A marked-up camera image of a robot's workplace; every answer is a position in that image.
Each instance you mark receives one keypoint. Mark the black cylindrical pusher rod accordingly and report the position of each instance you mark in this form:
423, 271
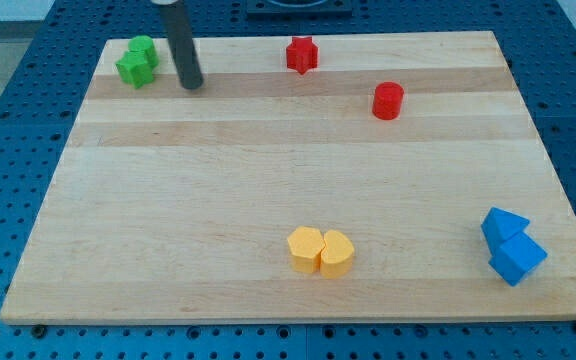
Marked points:
176, 22

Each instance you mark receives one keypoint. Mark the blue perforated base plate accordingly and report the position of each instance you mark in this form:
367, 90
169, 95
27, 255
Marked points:
39, 106

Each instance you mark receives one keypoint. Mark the red star block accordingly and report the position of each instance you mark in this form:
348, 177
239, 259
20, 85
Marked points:
302, 54

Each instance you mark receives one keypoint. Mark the green cylinder block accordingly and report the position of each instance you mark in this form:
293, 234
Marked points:
145, 45

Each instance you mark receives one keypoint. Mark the red cylinder block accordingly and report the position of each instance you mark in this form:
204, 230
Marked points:
387, 100

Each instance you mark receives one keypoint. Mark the blue triangle block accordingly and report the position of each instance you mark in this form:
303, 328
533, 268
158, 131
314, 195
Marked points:
500, 225

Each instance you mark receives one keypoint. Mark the blue cube block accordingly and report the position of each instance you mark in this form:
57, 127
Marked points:
515, 258

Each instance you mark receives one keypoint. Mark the green star block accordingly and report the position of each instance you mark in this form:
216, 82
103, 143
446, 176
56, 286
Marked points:
134, 69

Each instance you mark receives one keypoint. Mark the wooden board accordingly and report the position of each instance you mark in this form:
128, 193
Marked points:
171, 206

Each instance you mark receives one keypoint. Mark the yellow hexagon block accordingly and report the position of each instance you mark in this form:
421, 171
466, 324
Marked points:
305, 246

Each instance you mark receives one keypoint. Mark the yellow semicircle block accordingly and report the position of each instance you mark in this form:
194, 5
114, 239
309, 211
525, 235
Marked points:
337, 256

